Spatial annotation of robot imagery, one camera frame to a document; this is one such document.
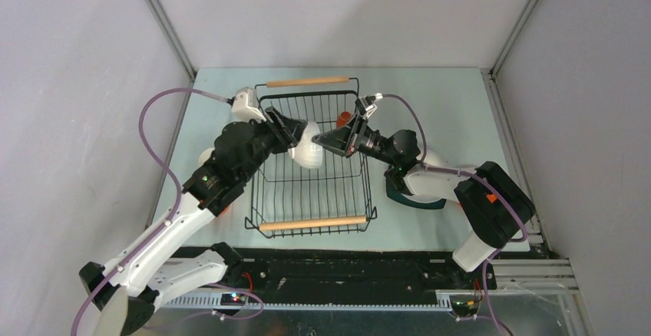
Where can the yellow ceramic mug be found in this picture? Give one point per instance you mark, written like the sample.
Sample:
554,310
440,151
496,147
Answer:
205,156

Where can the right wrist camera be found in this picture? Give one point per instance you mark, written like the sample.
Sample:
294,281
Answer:
366,106

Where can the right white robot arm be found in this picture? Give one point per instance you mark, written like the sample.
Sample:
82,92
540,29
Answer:
494,205

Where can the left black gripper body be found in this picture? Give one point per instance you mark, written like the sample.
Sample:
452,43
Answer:
267,140

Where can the white ceramic bowl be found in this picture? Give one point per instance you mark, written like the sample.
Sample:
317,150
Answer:
308,154

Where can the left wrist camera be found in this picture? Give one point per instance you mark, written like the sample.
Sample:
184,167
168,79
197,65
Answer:
245,106

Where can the small orange ceramic cup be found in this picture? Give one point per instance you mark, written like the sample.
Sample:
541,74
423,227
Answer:
343,118

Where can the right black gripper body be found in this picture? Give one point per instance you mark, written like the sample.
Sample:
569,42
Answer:
368,141

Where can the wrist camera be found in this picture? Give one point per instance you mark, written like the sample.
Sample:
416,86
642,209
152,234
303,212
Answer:
366,106
245,106

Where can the orange glossy bowl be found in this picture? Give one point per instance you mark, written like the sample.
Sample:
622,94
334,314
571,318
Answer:
225,209

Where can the black wire dish rack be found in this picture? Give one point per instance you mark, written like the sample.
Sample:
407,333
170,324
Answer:
289,200

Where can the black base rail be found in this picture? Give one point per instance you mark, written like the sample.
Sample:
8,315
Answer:
332,277

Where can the teal square plate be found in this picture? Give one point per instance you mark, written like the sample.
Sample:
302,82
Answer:
407,201

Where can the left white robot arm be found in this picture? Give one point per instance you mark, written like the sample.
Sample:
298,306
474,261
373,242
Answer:
131,287

